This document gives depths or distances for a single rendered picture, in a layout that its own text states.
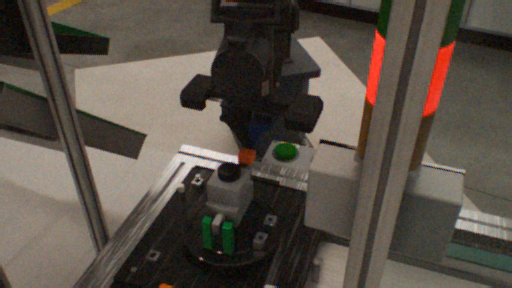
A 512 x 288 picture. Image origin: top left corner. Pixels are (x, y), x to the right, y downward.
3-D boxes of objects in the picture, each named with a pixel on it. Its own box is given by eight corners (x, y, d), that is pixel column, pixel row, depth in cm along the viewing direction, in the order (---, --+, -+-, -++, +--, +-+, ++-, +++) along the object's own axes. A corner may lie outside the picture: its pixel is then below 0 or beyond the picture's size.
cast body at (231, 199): (224, 189, 70) (222, 150, 65) (253, 196, 68) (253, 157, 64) (200, 231, 63) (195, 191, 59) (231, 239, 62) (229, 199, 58)
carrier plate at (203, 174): (193, 175, 83) (192, 165, 82) (331, 208, 77) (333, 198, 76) (115, 287, 66) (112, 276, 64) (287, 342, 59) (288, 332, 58)
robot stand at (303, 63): (290, 116, 113) (294, 36, 101) (314, 154, 102) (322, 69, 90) (229, 127, 110) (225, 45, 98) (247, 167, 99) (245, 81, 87)
